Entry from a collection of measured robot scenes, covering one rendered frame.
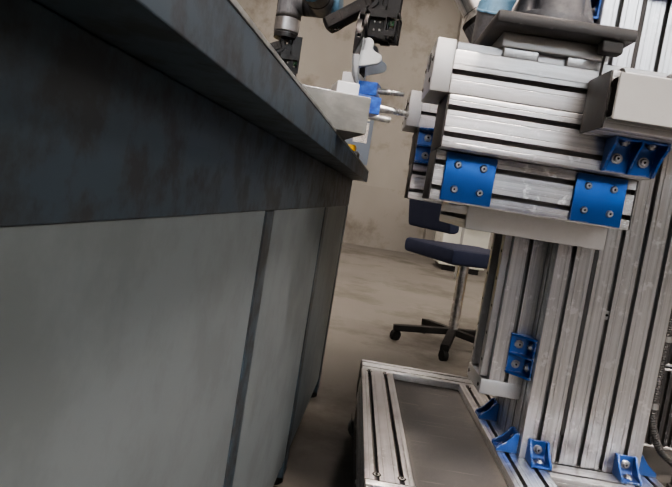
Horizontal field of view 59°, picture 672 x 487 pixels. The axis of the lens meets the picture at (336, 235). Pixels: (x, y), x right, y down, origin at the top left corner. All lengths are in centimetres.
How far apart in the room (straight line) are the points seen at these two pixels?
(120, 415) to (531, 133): 82
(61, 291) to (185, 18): 14
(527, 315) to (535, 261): 12
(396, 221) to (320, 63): 259
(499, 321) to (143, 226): 103
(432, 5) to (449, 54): 829
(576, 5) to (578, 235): 42
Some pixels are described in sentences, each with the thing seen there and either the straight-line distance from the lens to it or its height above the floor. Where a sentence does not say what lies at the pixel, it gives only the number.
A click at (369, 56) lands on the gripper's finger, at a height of 99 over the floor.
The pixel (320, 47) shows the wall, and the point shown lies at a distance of 914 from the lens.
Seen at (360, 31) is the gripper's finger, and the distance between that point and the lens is 126.
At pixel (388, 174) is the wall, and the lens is 888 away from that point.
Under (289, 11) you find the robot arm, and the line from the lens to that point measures 185.
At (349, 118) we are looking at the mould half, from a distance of 90.
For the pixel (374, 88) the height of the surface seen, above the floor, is 93.
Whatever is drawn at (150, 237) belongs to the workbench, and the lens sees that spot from 40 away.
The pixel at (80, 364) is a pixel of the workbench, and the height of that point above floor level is 59.
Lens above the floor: 71
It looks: 4 degrees down
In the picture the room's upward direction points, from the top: 9 degrees clockwise
